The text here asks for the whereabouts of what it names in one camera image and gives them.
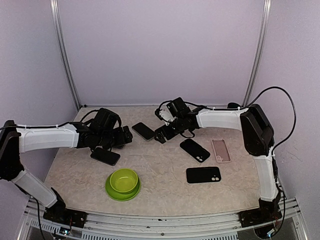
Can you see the dark phone lower left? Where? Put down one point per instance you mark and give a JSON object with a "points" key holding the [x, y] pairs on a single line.
{"points": [[105, 156]]}

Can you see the left aluminium frame post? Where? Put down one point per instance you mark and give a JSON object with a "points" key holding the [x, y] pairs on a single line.
{"points": [[54, 5]]}

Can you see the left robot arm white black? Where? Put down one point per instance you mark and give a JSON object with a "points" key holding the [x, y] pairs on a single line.
{"points": [[100, 135]]}

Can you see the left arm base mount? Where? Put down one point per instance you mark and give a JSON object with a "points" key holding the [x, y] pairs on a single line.
{"points": [[65, 215]]}

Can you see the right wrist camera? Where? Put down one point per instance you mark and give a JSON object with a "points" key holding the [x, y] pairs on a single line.
{"points": [[164, 115]]}

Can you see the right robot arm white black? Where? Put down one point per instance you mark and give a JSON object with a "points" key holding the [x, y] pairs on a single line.
{"points": [[257, 133]]}

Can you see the silver edged black phone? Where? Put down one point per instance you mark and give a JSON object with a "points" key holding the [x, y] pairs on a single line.
{"points": [[144, 131]]}

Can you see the black phone case horizontal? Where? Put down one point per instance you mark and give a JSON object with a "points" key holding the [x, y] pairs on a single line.
{"points": [[199, 175]]}

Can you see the front aluminium rail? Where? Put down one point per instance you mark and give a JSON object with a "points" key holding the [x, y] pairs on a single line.
{"points": [[109, 226]]}

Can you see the pink phone case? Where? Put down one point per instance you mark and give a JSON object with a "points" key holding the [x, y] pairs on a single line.
{"points": [[221, 151]]}

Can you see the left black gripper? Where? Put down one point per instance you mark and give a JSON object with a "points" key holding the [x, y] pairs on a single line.
{"points": [[121, 140]]}

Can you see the green bowl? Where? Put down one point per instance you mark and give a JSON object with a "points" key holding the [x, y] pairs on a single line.
{"points": [[124, 180]]}

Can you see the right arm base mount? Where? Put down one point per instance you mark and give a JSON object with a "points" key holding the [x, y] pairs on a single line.
{"points": [[266, 212]]}

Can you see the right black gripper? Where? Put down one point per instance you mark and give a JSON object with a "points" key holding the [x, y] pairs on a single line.
{"points": [[160, 136]]}

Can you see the right aluminium frame post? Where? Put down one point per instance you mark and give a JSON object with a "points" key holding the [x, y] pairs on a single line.
{"points": [[259, 51]]}

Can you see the black cylinder cup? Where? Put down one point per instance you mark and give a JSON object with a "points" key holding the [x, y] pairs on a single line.
{"points": [[233, 105]]}

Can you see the aluminium frame post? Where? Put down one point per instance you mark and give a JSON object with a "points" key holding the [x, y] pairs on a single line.
{"points": [[259, 51], [54, 5]]}

